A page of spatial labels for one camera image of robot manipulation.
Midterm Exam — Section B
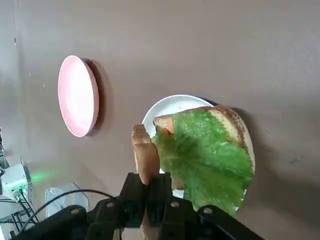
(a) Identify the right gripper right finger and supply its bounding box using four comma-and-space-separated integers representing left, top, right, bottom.
146, 172, 263, 240

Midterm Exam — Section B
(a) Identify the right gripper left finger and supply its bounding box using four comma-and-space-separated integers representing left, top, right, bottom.
9, 172, 149, 240

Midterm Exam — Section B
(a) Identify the brown bread slice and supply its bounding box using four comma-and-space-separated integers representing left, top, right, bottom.
152, 104, 250, 191
131, 124, 162, 240

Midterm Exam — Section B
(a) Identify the green lettuce leaf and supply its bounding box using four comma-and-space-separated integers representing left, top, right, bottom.
151, 109, 253, 217

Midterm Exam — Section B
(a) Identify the white plate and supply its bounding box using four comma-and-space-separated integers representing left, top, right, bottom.
141, 94, 256, 212

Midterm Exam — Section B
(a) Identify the salmon pink plate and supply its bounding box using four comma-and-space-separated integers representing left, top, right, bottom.
57, 55, 100, 138

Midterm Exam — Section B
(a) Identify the clear plastic container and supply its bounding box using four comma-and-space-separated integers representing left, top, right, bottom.
44, 182, 90, 218

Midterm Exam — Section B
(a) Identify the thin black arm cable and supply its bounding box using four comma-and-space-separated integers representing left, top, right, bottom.
21, 189, 120, 232

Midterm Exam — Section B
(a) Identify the black table cable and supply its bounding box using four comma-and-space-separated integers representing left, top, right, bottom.
0, 191, 41, 226

